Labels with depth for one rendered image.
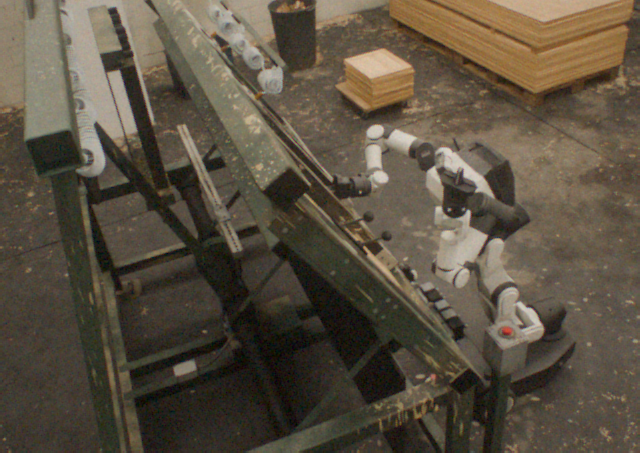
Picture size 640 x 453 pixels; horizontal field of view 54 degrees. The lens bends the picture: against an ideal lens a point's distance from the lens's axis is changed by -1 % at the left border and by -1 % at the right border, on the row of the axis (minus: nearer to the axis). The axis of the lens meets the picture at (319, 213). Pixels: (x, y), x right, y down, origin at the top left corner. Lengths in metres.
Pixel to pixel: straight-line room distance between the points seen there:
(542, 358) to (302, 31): 4.35
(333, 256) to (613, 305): 2.58
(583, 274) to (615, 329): 0.46
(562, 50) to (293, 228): 4.54
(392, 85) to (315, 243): 4.10
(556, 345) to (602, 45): 3.43
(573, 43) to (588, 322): 2.86
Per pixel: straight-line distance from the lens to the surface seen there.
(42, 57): 1.85
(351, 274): 1.87
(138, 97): 3.12
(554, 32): 5.83
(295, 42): 6.77
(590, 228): 4.64
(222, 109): 1.97
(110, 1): 5.81
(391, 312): 2.05
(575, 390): 3.64
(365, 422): 2.45
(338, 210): 2.51
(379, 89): 5.70
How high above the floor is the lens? 2.80
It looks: 37 degrees down
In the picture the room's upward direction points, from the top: 6 degrees counter-clockwise
